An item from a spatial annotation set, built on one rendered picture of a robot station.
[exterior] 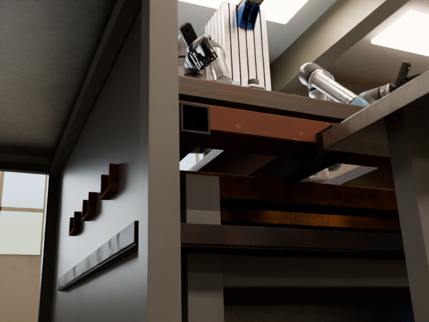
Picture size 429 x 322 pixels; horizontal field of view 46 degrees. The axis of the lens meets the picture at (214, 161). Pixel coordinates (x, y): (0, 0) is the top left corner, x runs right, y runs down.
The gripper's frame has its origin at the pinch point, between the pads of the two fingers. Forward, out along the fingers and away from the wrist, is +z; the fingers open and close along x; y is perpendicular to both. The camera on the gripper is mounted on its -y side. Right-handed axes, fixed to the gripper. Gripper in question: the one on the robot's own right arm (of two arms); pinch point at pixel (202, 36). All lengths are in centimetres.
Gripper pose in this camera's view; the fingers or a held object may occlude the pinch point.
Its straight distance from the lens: 172.3
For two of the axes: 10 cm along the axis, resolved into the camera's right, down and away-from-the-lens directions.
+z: 1.7, -0.5, -9.8
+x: -8.3, 5.3, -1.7
